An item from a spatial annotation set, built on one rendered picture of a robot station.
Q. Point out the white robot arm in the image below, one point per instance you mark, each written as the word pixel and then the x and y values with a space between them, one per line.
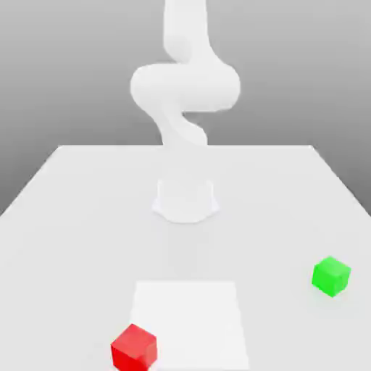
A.
pixel 185 87

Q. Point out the small green cube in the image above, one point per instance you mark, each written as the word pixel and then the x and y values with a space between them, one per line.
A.
pixel 331 276

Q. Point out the small red cube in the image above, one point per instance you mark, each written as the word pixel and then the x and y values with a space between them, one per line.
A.
pixel 134 349

